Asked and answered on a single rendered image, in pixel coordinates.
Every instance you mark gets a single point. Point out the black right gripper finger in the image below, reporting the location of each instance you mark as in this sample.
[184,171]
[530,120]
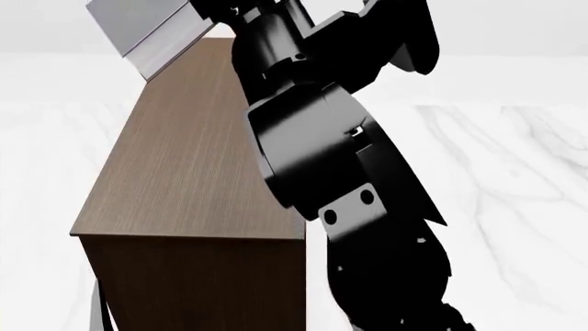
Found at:
[206,8]

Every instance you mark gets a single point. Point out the brown wooden cabinet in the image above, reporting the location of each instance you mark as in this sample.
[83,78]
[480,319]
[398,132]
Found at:
[184,172]

